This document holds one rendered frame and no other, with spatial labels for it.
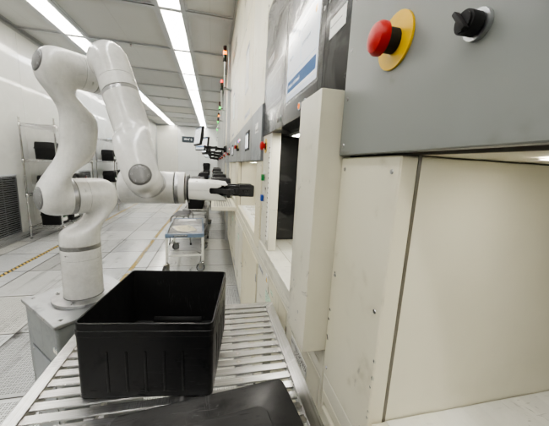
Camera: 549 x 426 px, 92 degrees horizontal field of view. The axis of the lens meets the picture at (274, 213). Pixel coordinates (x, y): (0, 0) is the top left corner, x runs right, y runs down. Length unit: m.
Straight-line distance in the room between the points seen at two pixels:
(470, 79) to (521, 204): 0.28
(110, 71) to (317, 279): 0.71
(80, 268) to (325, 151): 0.90
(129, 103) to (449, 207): 0.73
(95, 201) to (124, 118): 0.40
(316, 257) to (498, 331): 0.32
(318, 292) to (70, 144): 0.84
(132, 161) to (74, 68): 0.41
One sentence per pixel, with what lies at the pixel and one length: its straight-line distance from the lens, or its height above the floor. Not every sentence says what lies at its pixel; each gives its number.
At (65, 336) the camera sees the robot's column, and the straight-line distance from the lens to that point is 1.11.
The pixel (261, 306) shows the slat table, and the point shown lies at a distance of 1.02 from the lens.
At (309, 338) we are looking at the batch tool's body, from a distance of 0.63.
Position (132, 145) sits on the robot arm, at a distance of 0.68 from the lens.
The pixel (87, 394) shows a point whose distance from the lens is 0.78.
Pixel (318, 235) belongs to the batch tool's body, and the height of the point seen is 1.13.
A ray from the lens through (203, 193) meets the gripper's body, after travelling 0.70.
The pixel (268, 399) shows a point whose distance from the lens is 0.56.
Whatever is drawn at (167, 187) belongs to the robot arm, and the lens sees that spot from 0.71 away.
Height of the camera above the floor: 1.26
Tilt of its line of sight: 10 degrees down
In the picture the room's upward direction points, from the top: 3 degrees clockwise
